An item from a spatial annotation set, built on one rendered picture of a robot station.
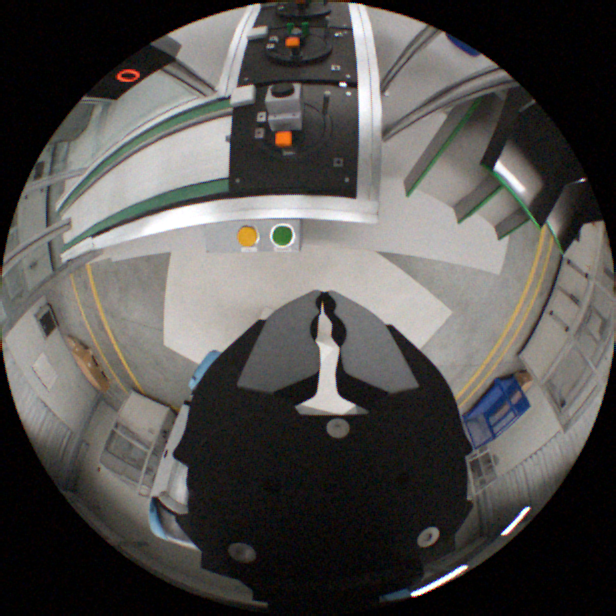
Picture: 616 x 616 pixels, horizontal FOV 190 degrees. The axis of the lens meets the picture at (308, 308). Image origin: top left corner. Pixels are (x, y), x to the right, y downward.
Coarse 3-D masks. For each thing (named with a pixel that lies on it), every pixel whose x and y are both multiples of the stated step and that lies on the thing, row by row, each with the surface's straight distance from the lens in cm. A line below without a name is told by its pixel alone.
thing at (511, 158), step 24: (528, 96) 25; (504, 120) 25; (528, 120) 29; (504, 144) 23; (528, 144) 29; (552, 144) 33; (504, 168) 26; (528, 168) 29; (552, 168) 34; (576, 168) 35; (528, 192) 30; (552, 192) 34; (528, 216) 31
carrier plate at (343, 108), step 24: (264, 96) 45; (312, 96) 44; (336, 96) 44; (240, 120) 44; (336, 120) 41; (240, 144) 42; (336, 144) 39; (240, 168) 41; (264, 168) 39; (288, 168) 38; (312, 168) 38; (336, 168) 38
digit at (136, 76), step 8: (128, 64) 34; (120, 72) 35; (128, 72) 35; (136, 72) 35; (144, 72) 36; (104, 80) 36; (112, 80) 36; (120, 80) 36; (128, 80) 37; (136, 80) 37
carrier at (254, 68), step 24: (288, 24) 54; (264, 48) 54; (288, 48) 52; (312, 48) 52; (336, 48) 55; (240, 72) 52; (264, 72) 50; (288, 72) 49; (312, 72) 48; (336, 72) 49
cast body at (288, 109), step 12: (276, 84) 31; (288, 84) 30; (300, 84) 32; (276, 96) 29; (288, 96) 29; (300, 96) 30; (276, 108) 30; (288, 108) 30; (300, 108) 30; (276, 120) 30; (288, 120) 30; (300, 120) 30
